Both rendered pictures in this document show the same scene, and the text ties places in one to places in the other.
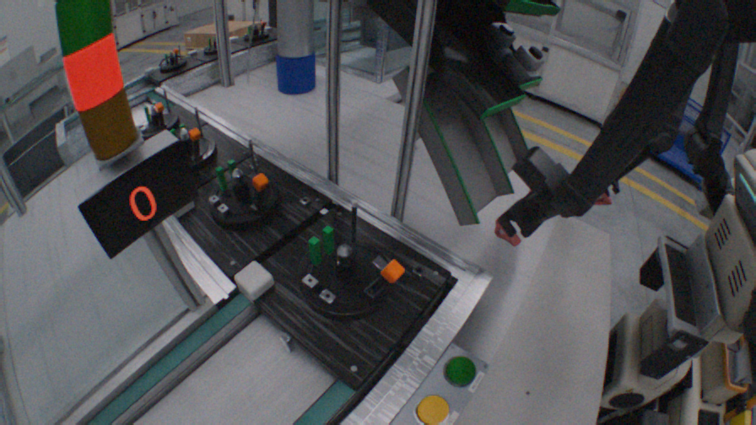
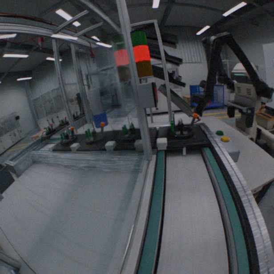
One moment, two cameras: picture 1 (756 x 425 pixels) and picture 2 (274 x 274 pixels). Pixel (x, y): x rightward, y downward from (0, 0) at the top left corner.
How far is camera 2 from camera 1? 47 cm
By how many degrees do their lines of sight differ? 24
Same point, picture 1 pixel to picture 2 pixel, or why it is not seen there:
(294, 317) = (181, 142)
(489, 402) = not seen: hidden behind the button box
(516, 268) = not seen: hidden behind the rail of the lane
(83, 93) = (147, 55)
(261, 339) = (174, 159)
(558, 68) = (161, 100)
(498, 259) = not seen: hidden behind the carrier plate
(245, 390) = (186, 170)
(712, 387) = (266, 124)
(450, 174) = (182, 105)
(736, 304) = (252, 94)
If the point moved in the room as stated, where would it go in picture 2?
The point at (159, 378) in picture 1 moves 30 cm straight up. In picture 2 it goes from (161, 184) to (149, 79)
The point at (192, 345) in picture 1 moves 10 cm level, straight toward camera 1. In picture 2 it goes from (161, 168) to (187, 165)
